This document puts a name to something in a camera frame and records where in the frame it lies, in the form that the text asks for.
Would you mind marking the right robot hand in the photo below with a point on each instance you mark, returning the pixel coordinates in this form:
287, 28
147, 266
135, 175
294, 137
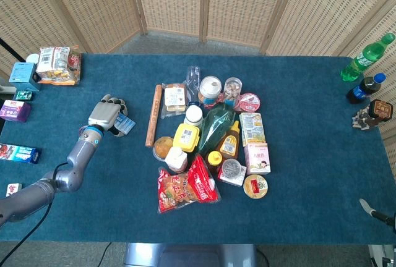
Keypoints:
379, 216

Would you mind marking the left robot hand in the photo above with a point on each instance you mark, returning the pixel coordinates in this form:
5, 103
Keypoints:
103, 114

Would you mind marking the small blue white packet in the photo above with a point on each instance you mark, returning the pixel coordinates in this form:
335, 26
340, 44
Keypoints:
127, 123

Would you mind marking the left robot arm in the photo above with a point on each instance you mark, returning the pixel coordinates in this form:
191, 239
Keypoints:
77, 159

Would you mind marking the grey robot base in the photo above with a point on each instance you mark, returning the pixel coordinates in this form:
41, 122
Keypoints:
188, 254

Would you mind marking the long brown biscuit box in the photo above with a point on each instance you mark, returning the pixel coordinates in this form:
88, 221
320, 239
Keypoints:
153, 115

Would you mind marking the instant noodle multipack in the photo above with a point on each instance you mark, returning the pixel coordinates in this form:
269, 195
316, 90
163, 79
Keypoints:
69, 70

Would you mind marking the orange pudding cup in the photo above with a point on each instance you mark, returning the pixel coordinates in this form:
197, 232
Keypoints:
161, 147

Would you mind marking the clear wrapped bread package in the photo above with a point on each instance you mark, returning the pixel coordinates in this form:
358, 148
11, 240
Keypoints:
174, 100

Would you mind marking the clear snack bag white label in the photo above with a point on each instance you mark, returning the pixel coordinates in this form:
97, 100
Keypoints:
52, 60

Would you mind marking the small green packet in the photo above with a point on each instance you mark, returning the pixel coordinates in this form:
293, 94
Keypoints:
23, 95

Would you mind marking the white coconut drink carton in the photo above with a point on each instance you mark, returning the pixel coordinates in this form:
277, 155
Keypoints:
176, 159

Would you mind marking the yellow lid food container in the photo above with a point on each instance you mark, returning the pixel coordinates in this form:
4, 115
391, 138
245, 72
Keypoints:
186, 137

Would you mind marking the light blue box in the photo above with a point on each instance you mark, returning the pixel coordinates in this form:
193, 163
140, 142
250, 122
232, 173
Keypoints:
23, 75

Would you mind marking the purple box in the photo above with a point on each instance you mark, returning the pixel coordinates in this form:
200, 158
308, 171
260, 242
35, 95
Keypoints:
14, 111

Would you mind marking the white round object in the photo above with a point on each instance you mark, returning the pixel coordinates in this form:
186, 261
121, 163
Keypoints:
32, 58

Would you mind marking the white jar blue band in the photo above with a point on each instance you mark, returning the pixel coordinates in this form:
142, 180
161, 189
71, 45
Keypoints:
193, 115

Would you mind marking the blue table cloth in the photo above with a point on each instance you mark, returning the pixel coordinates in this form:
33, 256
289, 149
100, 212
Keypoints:
303, 162

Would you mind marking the blue red toothpaste box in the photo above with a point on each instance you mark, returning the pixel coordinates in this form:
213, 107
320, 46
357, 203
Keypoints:
18, 153

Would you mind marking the clear empty plastic bottle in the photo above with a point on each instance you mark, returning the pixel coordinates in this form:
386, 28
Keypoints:
193, 81

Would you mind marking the red potato chips bag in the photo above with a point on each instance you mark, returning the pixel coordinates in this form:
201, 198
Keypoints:
173, 193

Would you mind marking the cookie jar white lid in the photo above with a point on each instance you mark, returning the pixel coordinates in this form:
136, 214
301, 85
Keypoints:
210, 91

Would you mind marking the green transparent plastic bag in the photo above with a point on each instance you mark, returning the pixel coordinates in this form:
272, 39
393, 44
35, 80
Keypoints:
216, 125

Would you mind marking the small white red card pack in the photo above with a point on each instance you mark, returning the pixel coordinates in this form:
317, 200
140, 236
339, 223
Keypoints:
14, 189

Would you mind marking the small honey jar yellow lid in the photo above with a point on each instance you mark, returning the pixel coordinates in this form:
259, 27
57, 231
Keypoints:
214, 159

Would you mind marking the red dried fruit bag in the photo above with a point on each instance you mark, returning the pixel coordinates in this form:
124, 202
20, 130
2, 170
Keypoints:
202, 183

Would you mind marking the round gold tin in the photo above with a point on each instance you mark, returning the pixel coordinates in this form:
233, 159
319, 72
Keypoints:
255, 186

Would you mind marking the dark cola bottle blue cap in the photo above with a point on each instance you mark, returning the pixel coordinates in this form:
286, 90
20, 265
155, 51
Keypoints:
365, 89

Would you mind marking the honey bottle yellow cap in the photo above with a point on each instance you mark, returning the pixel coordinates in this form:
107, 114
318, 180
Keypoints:
229, 143

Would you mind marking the clear jar of nuts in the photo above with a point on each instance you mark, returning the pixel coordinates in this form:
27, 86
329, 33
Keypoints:
232, 89

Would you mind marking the pink white medicine box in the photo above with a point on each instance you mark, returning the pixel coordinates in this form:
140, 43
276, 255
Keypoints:
257, 159

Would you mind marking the clear jar of pins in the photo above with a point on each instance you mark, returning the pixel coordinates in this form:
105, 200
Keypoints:
231, 168

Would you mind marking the pink yogurt cup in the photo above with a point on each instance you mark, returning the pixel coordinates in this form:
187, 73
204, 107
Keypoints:
249, 102

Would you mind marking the small white carton box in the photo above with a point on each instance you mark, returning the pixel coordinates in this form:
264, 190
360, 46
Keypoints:
235, 181

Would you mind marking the green white drink carton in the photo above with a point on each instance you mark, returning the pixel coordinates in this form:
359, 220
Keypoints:
252, 128

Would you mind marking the green soda bottle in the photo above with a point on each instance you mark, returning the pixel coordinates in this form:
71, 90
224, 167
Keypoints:
365, 58

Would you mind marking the woven folding screen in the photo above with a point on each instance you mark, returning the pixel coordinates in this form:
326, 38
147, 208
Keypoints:
241, 4

